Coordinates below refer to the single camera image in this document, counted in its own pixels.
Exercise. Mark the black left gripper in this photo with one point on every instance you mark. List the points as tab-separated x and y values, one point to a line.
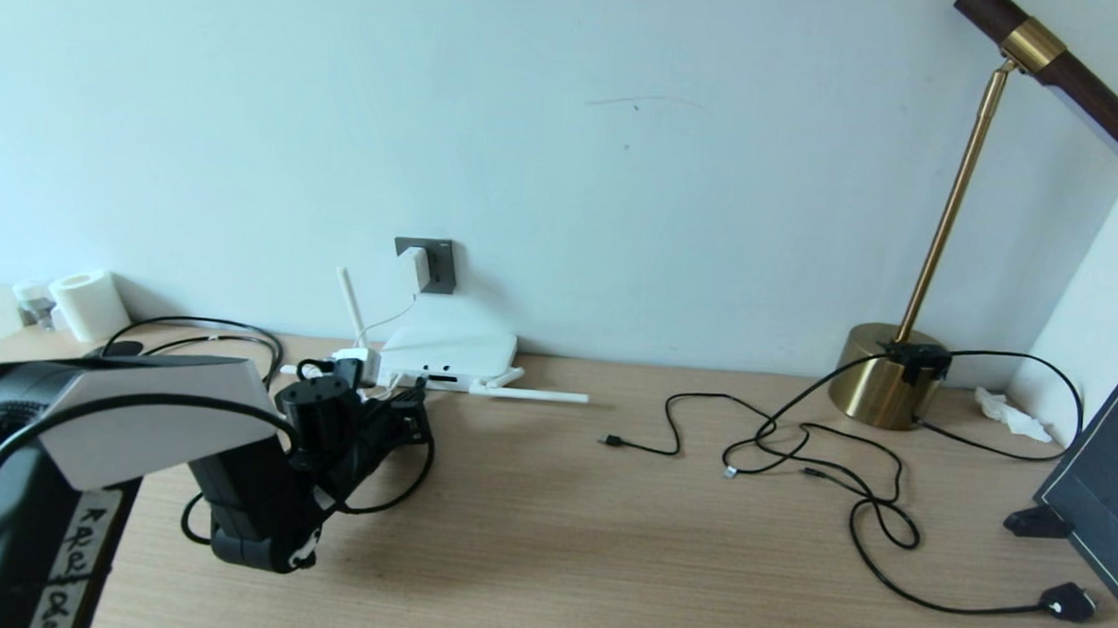
374	452

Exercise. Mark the white power adapter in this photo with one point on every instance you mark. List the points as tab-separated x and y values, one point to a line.
413	267

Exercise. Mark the white wifi router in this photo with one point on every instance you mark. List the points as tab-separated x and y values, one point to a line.
463	357

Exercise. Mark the white toilet paper roll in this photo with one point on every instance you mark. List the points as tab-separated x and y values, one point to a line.
92	306

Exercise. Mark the small clear jar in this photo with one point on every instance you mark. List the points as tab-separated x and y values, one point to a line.
36	308

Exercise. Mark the brass desk lamp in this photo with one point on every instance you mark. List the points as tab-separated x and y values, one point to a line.
872	378

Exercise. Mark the small black inline box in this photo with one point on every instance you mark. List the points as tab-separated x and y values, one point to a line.
917	360

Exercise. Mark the crumpled white tissue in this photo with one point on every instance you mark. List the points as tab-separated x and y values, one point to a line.
1012	415

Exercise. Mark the dark monitor with stand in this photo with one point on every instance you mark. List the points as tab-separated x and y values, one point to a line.
1113	489

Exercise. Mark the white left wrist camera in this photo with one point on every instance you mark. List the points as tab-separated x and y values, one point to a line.
354	364

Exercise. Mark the grey wall socket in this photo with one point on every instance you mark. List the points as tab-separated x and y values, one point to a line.
443	268

